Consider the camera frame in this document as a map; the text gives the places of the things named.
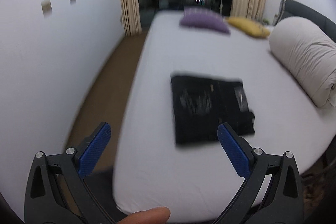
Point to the person left hand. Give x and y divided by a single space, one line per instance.
157 215

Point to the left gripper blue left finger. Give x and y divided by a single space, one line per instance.
44 201

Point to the purple pillow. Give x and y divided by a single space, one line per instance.
198 17

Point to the black pants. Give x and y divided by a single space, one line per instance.
201 105

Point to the rolled beige duvet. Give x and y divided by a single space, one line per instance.
309 55

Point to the dark grey headboard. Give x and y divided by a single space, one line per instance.
290 8

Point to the wall socket lower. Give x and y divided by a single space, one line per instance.
46 8

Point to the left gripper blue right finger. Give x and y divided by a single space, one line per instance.
272 188

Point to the yellow pillow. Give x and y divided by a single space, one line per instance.
248 26

